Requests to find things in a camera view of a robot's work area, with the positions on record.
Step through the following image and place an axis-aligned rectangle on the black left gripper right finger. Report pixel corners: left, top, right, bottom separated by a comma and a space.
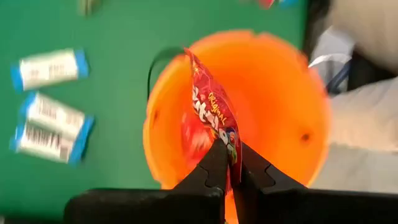
232, 142, 398, 224

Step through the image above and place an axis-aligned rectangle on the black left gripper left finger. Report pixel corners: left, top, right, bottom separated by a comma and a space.
63, 138, 230, 224

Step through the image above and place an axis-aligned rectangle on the red Skittles candy pack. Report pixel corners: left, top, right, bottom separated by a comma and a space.
181, 111, 218, 175
183, 46, 244, 189
257, 0, 277, 10

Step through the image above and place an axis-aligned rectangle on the white blue Hershey's bar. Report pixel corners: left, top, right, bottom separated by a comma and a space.
10, 47, 90, 93
19, 91, 88, 139
277, 0, 300, 9
8, 116, 95, 166

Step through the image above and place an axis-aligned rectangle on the orange pumpkin face bucket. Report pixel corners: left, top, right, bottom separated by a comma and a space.
142, 29, 332, 224

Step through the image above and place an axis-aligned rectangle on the person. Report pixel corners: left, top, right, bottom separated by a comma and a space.
307, 0, 398, 195

